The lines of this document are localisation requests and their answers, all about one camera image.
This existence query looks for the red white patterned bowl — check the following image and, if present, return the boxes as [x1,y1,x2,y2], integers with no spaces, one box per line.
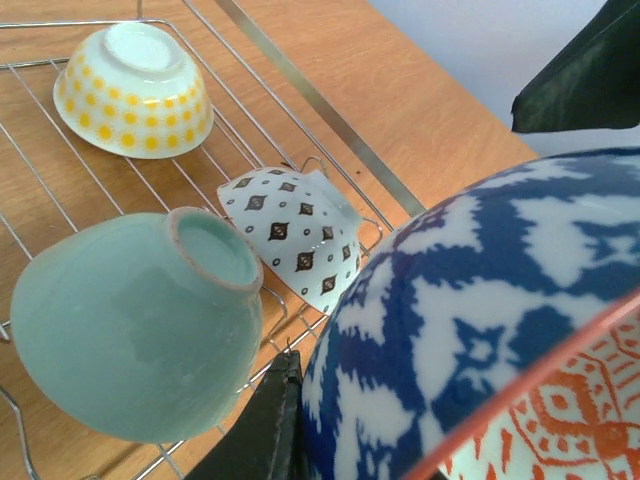
[217,167,363,315]

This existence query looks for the plain mint green bowl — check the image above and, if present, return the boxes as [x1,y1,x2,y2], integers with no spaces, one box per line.
[10,207,264,444]

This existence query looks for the blue yellow patterned bowl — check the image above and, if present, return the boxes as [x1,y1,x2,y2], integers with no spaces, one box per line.
[53,22,214,159]

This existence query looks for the red geometric patterned bowl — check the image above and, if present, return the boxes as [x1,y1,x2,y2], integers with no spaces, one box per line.
[302,147,639,479]

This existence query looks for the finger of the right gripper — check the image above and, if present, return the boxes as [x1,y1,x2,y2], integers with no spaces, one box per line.
[511,0,639,133]

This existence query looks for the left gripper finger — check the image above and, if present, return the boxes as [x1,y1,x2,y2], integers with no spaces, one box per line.
[185,350,310,480]

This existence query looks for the wire dish rack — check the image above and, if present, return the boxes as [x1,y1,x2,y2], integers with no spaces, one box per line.
[1,1,405,479]

